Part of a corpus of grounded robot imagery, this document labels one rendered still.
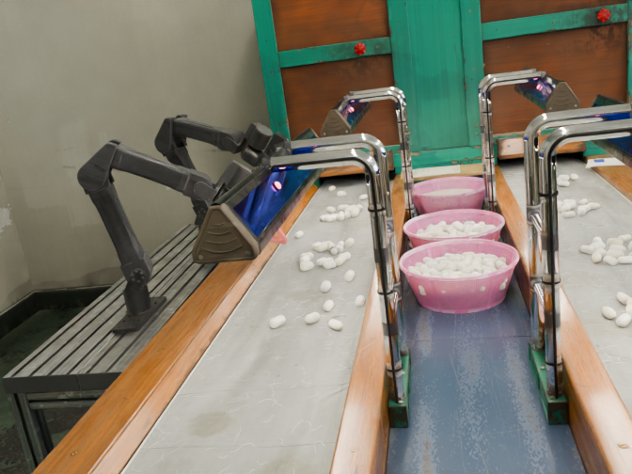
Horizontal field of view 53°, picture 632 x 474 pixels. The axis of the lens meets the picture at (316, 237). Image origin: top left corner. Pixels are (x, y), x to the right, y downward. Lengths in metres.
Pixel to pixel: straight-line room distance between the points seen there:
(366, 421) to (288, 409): 0.15
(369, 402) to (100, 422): 0.41
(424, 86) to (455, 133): 0.21
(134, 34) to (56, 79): 0.50
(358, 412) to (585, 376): 0.33
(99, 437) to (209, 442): 0.16
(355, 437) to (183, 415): 0.31
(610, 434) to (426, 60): 1.77
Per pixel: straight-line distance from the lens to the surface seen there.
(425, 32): 2.44
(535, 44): 2.47
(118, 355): 1.53
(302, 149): 1.08
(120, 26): 3.56
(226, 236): 0.75
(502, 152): 2.43
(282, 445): 0.95
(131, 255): 1.64
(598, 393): 0.98
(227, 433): 1.00
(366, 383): 1.01
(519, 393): 1.15
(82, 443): 1.03
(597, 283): 1.41
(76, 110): 3.71
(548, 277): 0.98
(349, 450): 0.87
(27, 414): 1.61
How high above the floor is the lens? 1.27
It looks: 16 degrees down
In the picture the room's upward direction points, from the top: 8 degrees counter-clockwise
